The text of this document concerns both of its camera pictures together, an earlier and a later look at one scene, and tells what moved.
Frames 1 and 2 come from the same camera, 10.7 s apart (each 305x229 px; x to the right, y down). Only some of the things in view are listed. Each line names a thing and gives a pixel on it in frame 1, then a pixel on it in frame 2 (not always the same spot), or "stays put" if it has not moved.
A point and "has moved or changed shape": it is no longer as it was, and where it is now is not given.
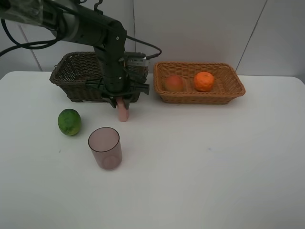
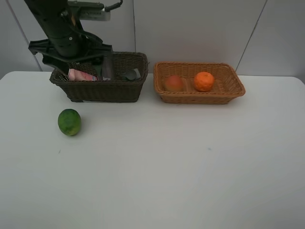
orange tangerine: (203, 81) stays put
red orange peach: (174, 83) stays put
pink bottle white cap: (123, 112) -> (76, 75)
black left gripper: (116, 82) -> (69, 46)
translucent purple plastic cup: (105, 142) has moved or changed shape
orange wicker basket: (227, 86) stays put
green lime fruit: (69, 121) stays put
